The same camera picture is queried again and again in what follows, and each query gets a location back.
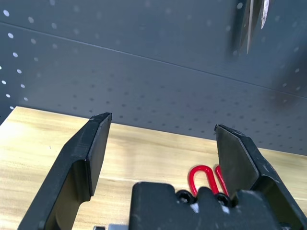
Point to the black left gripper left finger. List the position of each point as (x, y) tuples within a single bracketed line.
[(79, 155)]

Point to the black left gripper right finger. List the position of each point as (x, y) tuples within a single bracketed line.
[(244, 163)]

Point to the dark grey pegboard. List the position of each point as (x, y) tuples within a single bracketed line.
[(120, 72)]

